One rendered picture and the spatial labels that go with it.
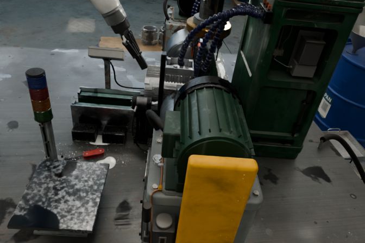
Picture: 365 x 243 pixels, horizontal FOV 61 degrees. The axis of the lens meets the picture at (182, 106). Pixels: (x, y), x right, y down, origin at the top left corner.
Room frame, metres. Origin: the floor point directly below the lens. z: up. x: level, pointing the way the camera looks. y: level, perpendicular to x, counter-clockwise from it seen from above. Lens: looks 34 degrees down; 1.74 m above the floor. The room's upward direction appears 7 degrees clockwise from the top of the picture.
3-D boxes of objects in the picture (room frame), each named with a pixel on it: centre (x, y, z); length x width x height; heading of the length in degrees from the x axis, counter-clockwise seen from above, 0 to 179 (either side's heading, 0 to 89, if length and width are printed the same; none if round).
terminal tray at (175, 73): (1.19, 0.04, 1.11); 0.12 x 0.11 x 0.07; 93
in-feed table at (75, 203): (0.64, 0.34, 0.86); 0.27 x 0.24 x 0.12; 4
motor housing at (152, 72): (1.19, 0.08, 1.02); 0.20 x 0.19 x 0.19; 93
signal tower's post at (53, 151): (0.86, 0.49, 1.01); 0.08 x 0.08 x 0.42; 4
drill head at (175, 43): (1.55, 0.00, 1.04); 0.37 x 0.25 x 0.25; 4
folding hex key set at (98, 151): (0.93, 0.34, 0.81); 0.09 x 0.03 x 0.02; 120
